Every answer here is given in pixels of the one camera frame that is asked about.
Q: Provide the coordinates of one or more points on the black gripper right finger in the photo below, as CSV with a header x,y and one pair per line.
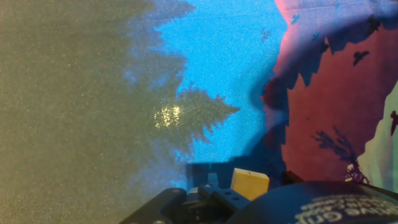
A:
x,y
224,197

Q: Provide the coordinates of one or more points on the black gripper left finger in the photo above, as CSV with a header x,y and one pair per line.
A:
x,y
161,205

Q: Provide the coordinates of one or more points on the wooden Jenga tower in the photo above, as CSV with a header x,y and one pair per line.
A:
x,y
250,183

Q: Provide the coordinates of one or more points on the blue landscape printed mat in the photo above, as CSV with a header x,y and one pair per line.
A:
x,y
93,93

